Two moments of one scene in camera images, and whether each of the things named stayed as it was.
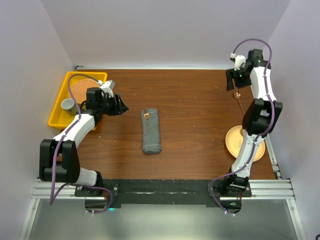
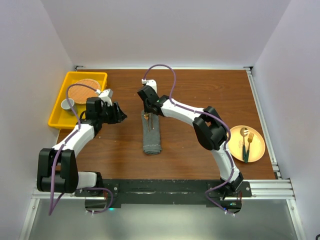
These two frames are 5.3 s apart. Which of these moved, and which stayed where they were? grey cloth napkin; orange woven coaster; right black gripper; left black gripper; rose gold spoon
Moved: left black gripper; rose gold spoon; right black gripper
Stayed: grey cloth napkin; orange woven coaster
